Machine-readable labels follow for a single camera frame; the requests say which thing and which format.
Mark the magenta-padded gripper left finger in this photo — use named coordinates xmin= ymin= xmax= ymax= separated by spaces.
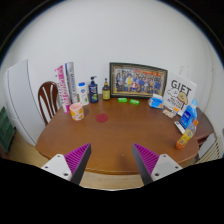
xmin=40 ymin=143 xmax=92 ymax=186

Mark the white radiator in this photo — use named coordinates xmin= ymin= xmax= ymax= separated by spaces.
xmin=199 ymin=132 xmax=224 ymax=164

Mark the white appliance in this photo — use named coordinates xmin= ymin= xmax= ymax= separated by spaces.
xmin=3 ymin=59 xmax=38 ymax=147

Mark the flat round red coaster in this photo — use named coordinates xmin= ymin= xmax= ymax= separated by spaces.
xmin=95 ymin=113 xmax=109 ymax=123

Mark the brown pump bottle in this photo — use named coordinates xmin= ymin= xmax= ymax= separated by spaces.
xmin=102 ymin=78 xmax=112 ymax=102

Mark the green crate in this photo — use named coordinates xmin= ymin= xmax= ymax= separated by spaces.
xmin=0 ymin=106 xmax=16 ymax=155

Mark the dark blue pump bottle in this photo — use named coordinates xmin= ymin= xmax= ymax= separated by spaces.
xmin=88 ymin=75 xmax=100 ymax=104

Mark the white paper gift bag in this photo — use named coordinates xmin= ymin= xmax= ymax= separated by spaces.
xmin=162 ymin=65 xmax=198 ymax=117

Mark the pink shuttlecock tube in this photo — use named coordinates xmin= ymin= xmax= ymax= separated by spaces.
xmin=54 ymin=64 xmax=73 ymax=114

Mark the blue white tissue pack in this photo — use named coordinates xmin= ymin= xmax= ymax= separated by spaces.
xmin=147 ymin=93 xmax=165 ymax=110

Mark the blue detergent jug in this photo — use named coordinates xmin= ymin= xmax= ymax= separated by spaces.
xmin=179 ymin=99 xmax=199 ymax=130

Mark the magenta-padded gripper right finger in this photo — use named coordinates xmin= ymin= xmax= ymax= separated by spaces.
xmin=132 ymin=143 xmax=184 ymax=186

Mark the white blue-capped lotion bottle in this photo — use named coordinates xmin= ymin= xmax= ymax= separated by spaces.
xmin=77 ymin=82 xmax=90 ymax=107

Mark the white green shuttlecock tube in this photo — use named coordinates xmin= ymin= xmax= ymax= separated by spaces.
xmin=64 ymin=61 xmax=80 ymax=105

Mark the pink floral mug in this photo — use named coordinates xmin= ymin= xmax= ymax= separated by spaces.
xmin=69 ymin=102 xmax=86 ymax=122

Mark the framed group photo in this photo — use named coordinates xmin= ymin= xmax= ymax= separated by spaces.
xmin=109 ymin=62 xmax=169 ymax=100

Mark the orange-capped clear drink bottle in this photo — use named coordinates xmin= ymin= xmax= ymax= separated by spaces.
xmin=175 ymin=119 xmax=200 ymax=151

